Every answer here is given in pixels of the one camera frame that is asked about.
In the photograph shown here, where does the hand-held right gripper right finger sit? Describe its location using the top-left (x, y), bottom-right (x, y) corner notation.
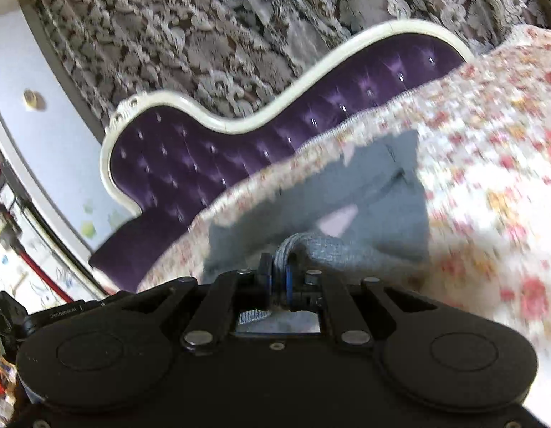
top-left (284, 252), bottom-right (437, 353)

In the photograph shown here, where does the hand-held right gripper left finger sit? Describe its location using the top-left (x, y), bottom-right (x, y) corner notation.
top-left (123, 254), bottom-right (276, 353)

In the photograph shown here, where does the grey argyle sweater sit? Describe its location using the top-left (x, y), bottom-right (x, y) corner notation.
top-left (203, 129), bottom-right (433, 335)

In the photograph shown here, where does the purple tufted headboard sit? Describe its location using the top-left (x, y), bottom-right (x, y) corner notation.
top-left (88, 18), bottom-right (476, 295)

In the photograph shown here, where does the floral bedspread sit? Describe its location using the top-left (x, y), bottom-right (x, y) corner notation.
top-left (137, 24), bottom-right (551, 424)

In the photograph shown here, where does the brown damask curtain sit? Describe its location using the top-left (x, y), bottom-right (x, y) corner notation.
top-left (35, 0), bottom-right (551, 143)

